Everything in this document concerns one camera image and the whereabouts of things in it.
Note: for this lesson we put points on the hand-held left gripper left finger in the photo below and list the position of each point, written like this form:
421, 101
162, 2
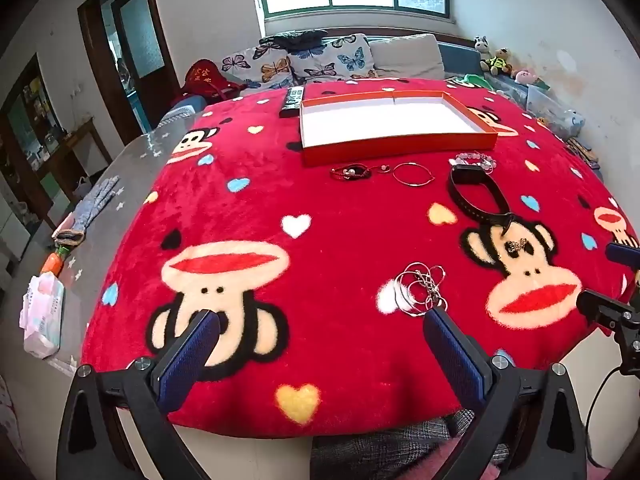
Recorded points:
187, 355

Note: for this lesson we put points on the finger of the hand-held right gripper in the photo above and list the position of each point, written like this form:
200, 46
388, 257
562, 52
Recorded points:
592, 305
620, 251

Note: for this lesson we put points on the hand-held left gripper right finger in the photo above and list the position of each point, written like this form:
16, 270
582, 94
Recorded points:
452, 355

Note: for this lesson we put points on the silver bangle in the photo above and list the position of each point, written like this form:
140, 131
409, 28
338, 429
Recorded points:
398, 292

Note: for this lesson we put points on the small gold rhinestone brooch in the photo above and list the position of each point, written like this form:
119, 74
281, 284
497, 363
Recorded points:
514, 247

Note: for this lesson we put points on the black smartwatch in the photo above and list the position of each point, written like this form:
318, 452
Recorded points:
457, 191

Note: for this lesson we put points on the large thin hoop earring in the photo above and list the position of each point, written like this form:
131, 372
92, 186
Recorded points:
413, 185

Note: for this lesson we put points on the orange shallow box tray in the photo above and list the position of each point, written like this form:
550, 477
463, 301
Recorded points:
390, 120

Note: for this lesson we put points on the person's plaid trousers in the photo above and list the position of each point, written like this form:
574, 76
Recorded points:
390, 450

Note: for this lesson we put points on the red monkey printed blanket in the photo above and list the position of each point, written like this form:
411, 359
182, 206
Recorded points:
350, 260

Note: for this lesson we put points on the tissue pack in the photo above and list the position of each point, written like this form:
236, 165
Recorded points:
42, 315

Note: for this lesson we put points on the orange carrot-shaped item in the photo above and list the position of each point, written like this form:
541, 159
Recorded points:
51, 264

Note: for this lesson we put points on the clear plastic storage box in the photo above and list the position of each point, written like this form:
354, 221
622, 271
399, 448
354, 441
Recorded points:
545, 105

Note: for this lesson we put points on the grey glove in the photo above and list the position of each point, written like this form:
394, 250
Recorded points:
95, 205

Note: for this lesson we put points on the pink plush toy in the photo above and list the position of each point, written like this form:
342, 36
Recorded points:
526, 76

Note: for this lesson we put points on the bear plush yellow vest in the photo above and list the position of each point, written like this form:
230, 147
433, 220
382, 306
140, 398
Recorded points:
497, 62

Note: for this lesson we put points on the wooden side desk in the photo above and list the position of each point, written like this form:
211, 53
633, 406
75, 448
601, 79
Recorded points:
80, 140

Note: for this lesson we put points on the blue grey striped cloth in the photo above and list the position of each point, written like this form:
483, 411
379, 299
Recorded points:
182, 112

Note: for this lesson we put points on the cow plush toy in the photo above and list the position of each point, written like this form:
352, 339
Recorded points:
481, 45

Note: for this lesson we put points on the black remote control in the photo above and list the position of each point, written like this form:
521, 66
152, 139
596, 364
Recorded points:
291, 102

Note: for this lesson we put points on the red bag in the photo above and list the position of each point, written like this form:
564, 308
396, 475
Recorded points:
205, 80

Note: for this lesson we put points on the dark display cabinet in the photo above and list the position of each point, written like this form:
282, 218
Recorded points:
25, 125

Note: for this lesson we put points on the beige cushion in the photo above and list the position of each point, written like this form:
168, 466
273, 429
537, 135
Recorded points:
407, 57

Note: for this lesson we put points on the butterfly print cushion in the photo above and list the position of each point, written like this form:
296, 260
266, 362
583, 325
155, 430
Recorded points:
335, 57
260, 67

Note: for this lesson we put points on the dark wooden door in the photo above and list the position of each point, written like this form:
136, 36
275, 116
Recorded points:
100, 60

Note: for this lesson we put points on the dark cloth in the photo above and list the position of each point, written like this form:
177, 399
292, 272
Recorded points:
295, 40

